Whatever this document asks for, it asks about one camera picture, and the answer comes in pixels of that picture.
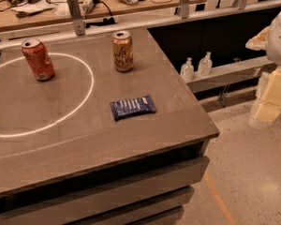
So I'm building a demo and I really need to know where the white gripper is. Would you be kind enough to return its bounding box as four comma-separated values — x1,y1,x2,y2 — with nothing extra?
245,11,281,128

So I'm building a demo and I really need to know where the blue rxbar blueberry wrapper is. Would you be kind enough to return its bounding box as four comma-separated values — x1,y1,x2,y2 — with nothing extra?
110,95,156,121

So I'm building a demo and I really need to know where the gold lacroix can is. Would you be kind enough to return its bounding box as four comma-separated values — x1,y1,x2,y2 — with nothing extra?
112,31,133,72

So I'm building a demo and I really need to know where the red coke can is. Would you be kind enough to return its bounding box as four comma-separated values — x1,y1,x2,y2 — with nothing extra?
22,37,55,82

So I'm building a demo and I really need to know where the clear sanitizer bottle right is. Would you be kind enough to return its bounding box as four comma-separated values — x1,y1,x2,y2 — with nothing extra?
198,52,213,76

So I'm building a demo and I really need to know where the grey drawer cabinet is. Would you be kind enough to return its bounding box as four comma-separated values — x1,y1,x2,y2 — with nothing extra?
0,143,209,225

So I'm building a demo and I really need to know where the grey metal post middle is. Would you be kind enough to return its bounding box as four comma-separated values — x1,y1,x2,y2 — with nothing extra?
178,0,189,19

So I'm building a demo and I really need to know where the grey metal post left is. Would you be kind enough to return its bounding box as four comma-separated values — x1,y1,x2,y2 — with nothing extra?
67,0,85,36

